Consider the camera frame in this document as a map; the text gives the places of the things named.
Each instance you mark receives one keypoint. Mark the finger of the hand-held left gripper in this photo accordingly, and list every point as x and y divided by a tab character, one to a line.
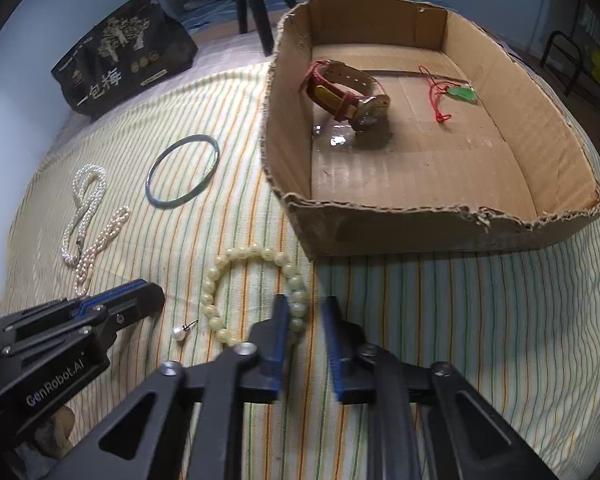
115	294
130	307

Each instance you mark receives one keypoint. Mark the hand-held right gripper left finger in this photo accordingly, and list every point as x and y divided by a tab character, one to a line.
280	345

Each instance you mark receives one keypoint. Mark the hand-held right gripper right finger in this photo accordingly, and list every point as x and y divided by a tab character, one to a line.
332	350

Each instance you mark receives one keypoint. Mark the shallow cardboard box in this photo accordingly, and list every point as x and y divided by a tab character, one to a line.
430	170

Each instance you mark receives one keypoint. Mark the person's left hand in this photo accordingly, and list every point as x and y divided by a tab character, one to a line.
55	430

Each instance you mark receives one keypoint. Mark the pearl earring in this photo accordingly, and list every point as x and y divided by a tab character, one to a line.
180	333

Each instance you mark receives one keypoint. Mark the striped yellow bedsheet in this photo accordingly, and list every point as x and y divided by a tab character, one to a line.
430	310

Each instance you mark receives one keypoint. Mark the green bangle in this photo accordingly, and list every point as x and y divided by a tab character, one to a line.
150	180

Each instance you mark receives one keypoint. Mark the black snack bag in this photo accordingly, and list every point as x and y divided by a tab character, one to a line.
130	60

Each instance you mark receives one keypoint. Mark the blue checked sheet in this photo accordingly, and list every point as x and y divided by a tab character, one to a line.
220	15

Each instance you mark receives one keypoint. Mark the black metal frame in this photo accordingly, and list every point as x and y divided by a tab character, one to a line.
555	42

